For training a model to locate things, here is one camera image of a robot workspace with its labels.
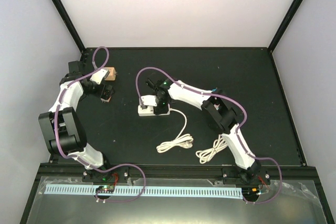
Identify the small pink cube adapter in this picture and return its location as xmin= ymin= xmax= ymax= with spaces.
xmin=101 ymin=96 xmax=112 ymax=102

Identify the large orange cube adapter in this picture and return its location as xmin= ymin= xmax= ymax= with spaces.
xmin=105 ymin=67 xmax=117 ymax=81

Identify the white power strip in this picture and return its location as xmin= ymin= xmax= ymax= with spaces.
xmin=138 ymin=105 xmax=170 ymax=117

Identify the white power strip cable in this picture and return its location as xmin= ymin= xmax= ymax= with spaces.
xmin=156 ymin=108 xmax=195 ymax=154

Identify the teal strip white cable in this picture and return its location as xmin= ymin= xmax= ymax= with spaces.
xmin=195 ymin=134 xmax=229 ymax=164

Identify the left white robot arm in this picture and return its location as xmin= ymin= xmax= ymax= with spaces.
xmin=38 ymin=61 xmax=116 ymax=182

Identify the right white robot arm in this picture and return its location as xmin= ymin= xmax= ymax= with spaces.
xmin=138 ymin=79 xmax=260 ymax=184

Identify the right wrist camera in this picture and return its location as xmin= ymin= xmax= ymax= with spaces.
xmin=139 ymin=95 xmax=157 ymax=109

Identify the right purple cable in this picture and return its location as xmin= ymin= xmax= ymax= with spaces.
xmin=135 ymin=67 xmax=283 ymax=205

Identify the purple cable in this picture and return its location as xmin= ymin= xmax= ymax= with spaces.
xmin=135 ymin=67 xmax=283 ymax=205
xmin=54 ymin=46 xmax=146 ymax=204

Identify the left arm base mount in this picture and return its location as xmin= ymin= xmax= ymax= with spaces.
xmin=82 ymin=164 xmax=130 ymax=184

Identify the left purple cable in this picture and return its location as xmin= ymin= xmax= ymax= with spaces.
xmin=54 ymin=46 xmax=146 ymax=204

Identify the light blue slotted cable duct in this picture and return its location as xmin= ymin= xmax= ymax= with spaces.
xmin=44 ymin=184 xmax=243 ymax=199

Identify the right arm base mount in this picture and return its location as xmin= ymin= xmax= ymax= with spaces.
xmin=222 ymin=166 xmax=270 ymax=186

